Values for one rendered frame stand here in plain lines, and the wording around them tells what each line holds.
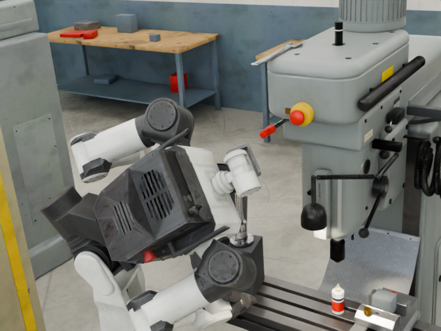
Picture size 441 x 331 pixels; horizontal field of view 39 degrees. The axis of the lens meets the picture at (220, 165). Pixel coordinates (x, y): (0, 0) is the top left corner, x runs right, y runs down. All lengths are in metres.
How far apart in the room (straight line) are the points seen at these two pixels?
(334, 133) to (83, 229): 0.74
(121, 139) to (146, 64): 6.22
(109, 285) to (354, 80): 0.87
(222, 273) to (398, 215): 0.97
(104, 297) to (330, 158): 0.76
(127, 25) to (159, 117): 5.91
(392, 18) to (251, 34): 5.05
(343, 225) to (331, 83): 0.49
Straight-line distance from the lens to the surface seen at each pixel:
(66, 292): 4.24
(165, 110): 1.63
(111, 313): 1.91
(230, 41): 7.08
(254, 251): 2.20
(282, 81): 1.63
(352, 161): 1.78
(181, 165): 1.55
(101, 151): 1.73
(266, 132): 1.65
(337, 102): 1.58
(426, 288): 2.48
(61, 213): 1.79
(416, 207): 2.29
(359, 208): 1.86
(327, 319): 2.17
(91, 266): 1.79
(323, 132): 1.73
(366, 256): 2.40
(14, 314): 3.41
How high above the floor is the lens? 2.29
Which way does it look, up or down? 23 degrees down
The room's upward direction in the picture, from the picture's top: 4 degrees counter-clockwise
